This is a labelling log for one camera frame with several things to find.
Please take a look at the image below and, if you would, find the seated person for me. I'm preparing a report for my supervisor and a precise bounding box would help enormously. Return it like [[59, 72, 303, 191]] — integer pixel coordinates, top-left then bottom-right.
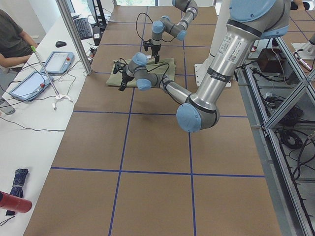
[[0, 9, 38, 68]]

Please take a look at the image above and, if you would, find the near teach pendant tablet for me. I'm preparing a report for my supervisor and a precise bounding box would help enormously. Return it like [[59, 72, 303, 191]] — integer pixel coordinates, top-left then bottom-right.
[[9, 72, 50, 101]]

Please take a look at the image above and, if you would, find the far teach pendant tablet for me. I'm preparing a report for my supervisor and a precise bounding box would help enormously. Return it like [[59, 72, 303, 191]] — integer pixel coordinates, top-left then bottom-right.
[[44, 51, 74, 75]]

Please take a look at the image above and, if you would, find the red cylindrical bottle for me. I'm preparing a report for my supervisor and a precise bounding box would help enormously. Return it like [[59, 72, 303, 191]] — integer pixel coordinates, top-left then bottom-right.
[[0, 192, 32, 213]]

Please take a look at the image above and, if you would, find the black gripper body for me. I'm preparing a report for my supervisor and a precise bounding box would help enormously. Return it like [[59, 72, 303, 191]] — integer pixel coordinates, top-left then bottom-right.
[[151, 44, 161, 57], [122, 70, 134, 85]]

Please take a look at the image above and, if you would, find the metal reaching stick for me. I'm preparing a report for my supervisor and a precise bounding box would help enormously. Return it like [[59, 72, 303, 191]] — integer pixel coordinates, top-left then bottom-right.
[[31, 46, 73, 111]]

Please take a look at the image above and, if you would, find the folded dark blue umbrella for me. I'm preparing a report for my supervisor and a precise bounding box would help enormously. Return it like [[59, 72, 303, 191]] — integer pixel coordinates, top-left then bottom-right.
[[6, 169, 29, 216]]

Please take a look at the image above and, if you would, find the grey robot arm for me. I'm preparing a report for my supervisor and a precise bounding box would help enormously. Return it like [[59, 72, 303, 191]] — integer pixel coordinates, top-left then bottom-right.
[[113, 0, 291, 132], [143, 0, 198, 63]]

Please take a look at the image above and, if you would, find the brown box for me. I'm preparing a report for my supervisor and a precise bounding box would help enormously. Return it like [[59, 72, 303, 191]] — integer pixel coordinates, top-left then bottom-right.
[[257, 48, 286, 73]]

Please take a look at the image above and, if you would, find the aluminium camera post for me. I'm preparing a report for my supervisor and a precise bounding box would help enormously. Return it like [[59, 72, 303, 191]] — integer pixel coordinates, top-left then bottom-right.
[[56, 0, 92, 75]]

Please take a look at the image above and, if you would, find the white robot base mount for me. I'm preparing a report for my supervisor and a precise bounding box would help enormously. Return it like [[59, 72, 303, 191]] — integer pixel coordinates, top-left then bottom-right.
[[194, 63, 209, 87]]

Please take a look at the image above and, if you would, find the black keyboard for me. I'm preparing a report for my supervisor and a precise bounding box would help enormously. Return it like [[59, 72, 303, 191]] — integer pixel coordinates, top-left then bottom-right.
[[74, 18, 93, 40]]

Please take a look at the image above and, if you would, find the green long-sleeve shirt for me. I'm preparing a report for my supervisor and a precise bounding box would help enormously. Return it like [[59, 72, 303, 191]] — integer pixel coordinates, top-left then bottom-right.
[[106, 58, 176, 90]]

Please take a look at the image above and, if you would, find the aluminium frame rail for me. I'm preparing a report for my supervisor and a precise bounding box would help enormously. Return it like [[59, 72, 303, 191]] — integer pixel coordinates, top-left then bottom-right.
[[237, 31, 315, 236]]

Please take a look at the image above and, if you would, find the black computer mouse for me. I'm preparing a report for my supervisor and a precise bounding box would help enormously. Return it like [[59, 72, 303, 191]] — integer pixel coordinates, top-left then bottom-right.
[[55, 41, 67, 48]]

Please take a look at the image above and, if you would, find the teach pendant tablet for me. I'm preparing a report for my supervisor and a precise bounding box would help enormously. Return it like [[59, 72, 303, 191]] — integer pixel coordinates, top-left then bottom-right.
[[9, 72, 50, 101], [44, 51, 74, 75]]

